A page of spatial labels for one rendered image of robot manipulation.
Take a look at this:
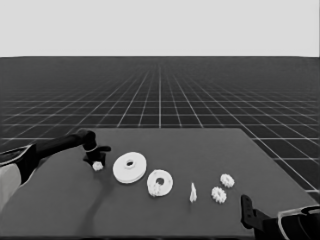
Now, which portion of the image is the large thick white disc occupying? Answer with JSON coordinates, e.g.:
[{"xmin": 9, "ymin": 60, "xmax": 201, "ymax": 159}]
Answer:
[{"xmin": 112, "ymin": 151, "xmax": 148, "ymax": 185}]

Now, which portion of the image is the white toothed gear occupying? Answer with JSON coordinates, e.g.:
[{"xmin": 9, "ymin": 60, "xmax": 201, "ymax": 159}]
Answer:
[
  {"xmin": 210, "ymin": 186, "xmax": 228, "ymax": 204},
  {"xmin": 219, "ymin": 173, "xmax": 236, "ymax": 189},
  {"xmin": 147, "ymin": 179, "xmax": 163, "ymax": 198}
]

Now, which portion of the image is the thin white T-shaped piece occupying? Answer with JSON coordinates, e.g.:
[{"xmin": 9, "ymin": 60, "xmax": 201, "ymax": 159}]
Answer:
[{"xmin": 189, "ymin": 182, "xmax": 198, "ymax": 204}]

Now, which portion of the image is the white round carrier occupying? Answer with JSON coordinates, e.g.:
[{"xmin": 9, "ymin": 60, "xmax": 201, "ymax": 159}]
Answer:
[{"xmin": 146, "ymin": 169, "xmax": 174, "ymax": 198}]

